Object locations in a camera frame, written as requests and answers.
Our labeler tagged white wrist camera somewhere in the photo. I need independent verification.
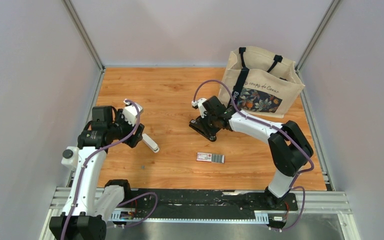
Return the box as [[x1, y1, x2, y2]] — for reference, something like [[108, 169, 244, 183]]
[[191, 98, 207, 118], [122, 98, 144, 127]]

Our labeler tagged black stapler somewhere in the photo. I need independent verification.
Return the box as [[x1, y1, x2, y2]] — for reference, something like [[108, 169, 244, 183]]
[[189, 116, 221, 142]]

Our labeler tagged purple cable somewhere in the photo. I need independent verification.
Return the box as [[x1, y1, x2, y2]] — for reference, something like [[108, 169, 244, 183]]
[[192, 79, 315, 175], [60, 99, 142, 240]]

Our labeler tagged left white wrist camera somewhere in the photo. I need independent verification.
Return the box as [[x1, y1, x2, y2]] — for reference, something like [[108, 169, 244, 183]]
[[122, 98, 144, 127]]

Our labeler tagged white stapler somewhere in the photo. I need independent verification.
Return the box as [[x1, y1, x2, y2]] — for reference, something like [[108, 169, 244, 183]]
[[142, 133, 160, 153]]

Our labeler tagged beige floral tote bag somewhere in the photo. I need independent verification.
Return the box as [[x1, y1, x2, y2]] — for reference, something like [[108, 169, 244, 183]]
[[218, 46, 305, 118]]

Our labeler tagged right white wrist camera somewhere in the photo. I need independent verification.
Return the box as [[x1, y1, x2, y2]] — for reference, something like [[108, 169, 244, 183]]
[[191, 98, 207, 118]]

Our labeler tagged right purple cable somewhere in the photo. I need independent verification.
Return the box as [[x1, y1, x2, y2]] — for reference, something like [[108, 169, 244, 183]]
[[192, 79, 315, 175]]

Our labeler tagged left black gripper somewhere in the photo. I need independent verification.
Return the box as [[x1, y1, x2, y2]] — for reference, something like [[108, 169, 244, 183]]
[[107, 109, 145, 149]]

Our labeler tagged red staple box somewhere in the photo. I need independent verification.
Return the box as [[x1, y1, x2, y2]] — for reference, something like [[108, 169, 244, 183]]
[[196, 152, 225, 164]]

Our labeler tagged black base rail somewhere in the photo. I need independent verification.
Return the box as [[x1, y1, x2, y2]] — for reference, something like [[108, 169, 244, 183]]
[[109, 188, 299, 228]]

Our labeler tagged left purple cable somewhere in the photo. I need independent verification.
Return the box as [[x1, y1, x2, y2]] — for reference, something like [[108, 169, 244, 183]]
[[60, 99, 142, 240]]

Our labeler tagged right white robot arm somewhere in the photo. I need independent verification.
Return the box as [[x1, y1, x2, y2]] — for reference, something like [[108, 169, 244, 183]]
[[189, 96, 314, 210]]

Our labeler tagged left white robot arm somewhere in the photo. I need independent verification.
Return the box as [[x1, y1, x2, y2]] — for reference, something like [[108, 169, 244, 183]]
[[49, 102, 145, 240]]

